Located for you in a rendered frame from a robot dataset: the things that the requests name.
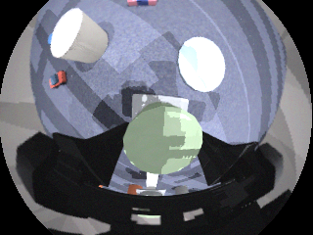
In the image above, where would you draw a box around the white cylinder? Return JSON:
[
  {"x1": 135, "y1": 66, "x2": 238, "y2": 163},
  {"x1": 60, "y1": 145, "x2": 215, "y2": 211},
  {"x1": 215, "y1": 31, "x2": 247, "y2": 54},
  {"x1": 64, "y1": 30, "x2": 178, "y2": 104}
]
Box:
[{"x1": 175, "y1": 185, "x2": 189, "y2": 195}]

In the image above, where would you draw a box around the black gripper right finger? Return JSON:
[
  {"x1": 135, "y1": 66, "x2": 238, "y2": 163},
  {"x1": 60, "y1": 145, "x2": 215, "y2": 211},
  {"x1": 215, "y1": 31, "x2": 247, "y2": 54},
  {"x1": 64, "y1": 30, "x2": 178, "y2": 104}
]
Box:
[{"x1": 197, "y1": 132, "x2": 258, "y2": 187}]

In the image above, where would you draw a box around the white paper cup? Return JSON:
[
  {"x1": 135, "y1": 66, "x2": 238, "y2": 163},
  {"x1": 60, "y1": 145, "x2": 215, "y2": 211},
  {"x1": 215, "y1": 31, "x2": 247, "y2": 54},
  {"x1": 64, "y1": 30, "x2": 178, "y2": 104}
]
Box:
[{"x1": 51, "y1": 8, "x2": 109, "y2": 64}]

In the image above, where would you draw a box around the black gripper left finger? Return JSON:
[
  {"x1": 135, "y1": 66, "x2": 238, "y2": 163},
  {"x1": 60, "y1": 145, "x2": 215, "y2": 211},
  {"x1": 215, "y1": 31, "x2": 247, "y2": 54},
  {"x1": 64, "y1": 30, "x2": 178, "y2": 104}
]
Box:
[{"x1": 52, "y1": 121, "x2": 129, "y2": 188}]

